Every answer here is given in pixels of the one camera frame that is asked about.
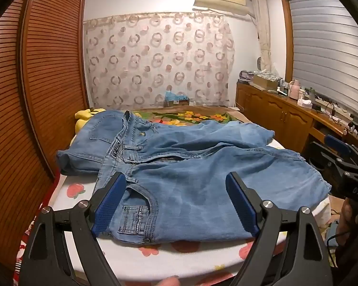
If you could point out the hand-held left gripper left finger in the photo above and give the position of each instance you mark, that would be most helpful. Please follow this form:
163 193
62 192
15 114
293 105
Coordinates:
110 204

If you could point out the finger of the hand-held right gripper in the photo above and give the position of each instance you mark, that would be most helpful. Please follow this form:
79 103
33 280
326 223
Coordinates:
335 143
323 155

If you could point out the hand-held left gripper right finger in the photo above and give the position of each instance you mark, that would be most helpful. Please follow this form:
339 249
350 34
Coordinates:
241 205

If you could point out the blue denim pants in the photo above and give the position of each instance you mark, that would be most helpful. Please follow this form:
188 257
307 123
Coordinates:
197 184

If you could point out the person's right hand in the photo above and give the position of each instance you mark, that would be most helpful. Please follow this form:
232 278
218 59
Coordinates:
350 217

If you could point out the white power strip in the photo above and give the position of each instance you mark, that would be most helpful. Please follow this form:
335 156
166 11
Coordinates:
334 105

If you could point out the wooden cabinet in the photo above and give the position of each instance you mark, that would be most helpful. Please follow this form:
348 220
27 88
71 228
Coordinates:
274 116

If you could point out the pink kettle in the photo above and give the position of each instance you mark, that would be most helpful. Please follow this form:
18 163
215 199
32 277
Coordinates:
294 89

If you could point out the strawberry print bed sheet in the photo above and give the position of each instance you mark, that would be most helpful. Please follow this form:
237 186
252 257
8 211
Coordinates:
167 256

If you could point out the yellow plush toy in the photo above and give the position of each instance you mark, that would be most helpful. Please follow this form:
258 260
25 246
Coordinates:
82 117

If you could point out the beige storage box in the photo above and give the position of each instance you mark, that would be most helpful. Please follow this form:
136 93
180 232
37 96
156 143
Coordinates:
265 80

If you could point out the red striped cloth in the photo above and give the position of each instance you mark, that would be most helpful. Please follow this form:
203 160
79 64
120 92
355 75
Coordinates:
25 244

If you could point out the grey window blind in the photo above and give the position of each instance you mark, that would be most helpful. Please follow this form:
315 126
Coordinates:
325 41

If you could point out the floral blanket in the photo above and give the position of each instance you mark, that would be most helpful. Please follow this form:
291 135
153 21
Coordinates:
191 116

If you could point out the cardboard box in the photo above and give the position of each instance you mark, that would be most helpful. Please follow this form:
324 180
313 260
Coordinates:
179 103

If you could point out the wooden louvered wardrobe door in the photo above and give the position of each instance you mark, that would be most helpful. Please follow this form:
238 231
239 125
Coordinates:
56 65
9 140

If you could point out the blue plastic bag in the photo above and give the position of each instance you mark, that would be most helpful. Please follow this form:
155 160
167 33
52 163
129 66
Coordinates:
174 96

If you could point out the white tied curtain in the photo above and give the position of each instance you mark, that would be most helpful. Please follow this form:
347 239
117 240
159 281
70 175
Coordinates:
262 29

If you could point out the circle patterned sheer curtain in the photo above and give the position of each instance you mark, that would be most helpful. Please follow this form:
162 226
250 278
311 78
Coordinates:
155 62

